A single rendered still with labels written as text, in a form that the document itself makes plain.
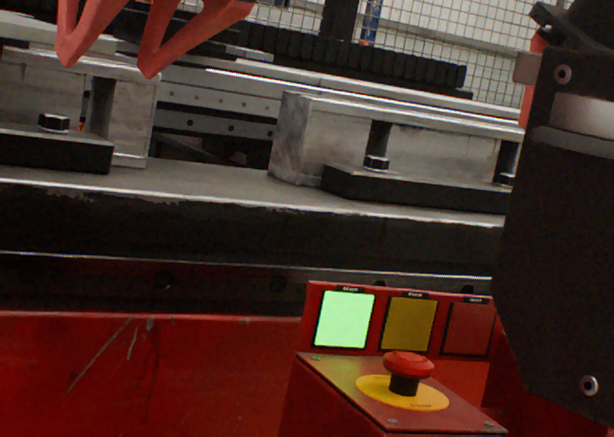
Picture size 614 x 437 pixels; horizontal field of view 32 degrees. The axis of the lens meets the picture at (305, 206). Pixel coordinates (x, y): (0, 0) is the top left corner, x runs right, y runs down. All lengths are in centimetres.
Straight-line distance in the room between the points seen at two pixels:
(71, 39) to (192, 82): 77
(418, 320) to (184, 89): 55
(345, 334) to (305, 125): 32
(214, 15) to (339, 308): 35
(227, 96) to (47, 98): 42
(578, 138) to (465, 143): 79
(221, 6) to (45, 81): 43
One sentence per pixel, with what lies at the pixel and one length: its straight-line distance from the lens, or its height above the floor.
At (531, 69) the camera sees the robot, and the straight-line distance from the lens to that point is 53.
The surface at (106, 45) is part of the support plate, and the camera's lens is 75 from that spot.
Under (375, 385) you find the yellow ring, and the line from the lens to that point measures 83.
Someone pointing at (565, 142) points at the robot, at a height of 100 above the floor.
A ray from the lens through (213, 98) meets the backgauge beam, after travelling 138.
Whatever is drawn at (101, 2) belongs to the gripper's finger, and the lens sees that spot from 56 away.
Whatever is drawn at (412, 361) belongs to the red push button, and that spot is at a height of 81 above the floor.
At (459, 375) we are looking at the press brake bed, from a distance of 120.
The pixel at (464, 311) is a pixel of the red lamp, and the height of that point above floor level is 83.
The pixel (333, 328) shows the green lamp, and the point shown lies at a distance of 88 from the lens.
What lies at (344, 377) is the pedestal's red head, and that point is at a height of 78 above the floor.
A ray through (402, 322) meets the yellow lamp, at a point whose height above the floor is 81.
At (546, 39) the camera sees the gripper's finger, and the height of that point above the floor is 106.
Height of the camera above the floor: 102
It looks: 8 degrees down
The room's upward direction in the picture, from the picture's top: 11 degrees clockwise
